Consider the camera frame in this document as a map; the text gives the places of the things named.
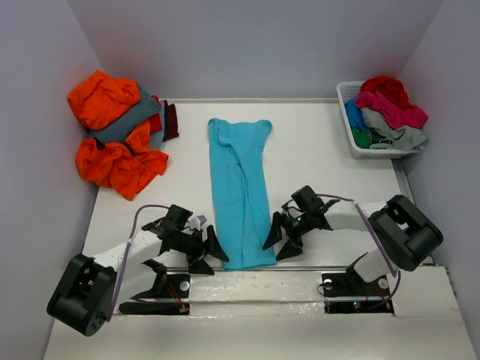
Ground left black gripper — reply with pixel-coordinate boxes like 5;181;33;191
172;225;228;275

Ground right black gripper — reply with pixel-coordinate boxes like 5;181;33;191
262;210;314;261

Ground teal t shirt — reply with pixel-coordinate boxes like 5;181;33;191
208;118;277;271

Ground orange t shirt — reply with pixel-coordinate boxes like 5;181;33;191
67;70;170;201

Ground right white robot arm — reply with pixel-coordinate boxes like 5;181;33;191
262;185;443;298

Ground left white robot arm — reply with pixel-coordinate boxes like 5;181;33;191
46;205;230;337

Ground green garment in basket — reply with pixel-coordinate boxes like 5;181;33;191
350;127;373;149

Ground dark red folded shirt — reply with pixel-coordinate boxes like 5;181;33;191
148;97;179;149

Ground blue t shirt in basket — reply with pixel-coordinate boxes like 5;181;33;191
344;98;369;131

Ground grey t shirt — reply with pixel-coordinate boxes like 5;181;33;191
361;108;428;151

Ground white plastic laundry basket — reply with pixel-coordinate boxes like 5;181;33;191
337;81;420;159

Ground magenta t shirt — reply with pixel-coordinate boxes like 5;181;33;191
354;91;428;129

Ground red t shirt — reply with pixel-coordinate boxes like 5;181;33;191
361;75;411;108

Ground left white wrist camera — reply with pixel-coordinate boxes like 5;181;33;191
186;215;207;231

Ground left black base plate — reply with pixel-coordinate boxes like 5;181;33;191
117;273;191;316

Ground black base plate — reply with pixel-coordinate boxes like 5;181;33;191
316;272;395;314
117;273;191;316

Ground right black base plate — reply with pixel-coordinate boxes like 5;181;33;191
316;272;395;314

